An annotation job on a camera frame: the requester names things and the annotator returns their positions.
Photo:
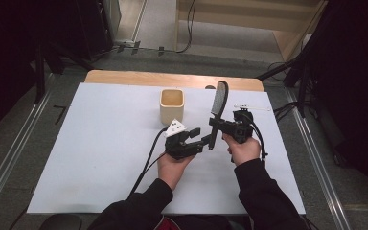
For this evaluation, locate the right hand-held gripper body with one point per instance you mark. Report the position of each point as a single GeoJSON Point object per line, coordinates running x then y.
{"type": "Point", "coordinates": [240, 129]}

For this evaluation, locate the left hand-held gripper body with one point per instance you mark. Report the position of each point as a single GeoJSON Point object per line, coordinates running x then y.
{"type": "Point", "coordinates": [179, 145]}

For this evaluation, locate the grey spatula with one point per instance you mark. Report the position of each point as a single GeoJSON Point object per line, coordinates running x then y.
{"type": "Point", "coordinates": [219, 99]}

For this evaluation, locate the cream square cup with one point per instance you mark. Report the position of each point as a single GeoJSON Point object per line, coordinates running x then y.
{"type": "Point", "coordinates": [172, 115]}

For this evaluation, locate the person's right hand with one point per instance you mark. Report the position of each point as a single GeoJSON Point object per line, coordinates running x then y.
{"type": "Point", "coordinates": [244, 151]}

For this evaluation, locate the person's left hand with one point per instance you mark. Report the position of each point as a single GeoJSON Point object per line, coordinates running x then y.
{"type": "Point", "coordinates": [172, 169]}

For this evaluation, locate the white flat stick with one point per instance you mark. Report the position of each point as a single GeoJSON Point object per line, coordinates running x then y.
{"type": "Point", "coordinates": [252, 107]}

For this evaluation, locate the white board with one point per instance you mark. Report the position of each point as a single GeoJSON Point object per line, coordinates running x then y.
{"type": "Point", "coordinates": [102, 153]}

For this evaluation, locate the black metal stand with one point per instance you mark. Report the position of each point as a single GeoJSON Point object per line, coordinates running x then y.
{"type": "Point", "coordinates": [40, 70]}
{"type": "Point", "coordinates": [300, 80]}

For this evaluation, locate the light wooden shelf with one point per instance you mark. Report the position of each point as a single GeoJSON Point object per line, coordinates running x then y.
{"type": "Point", "coordinates": [230, 22]}

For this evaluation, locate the black round seat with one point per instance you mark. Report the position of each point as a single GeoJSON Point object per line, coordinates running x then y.
{"type": "Point", "coordinates": [60, 222]}

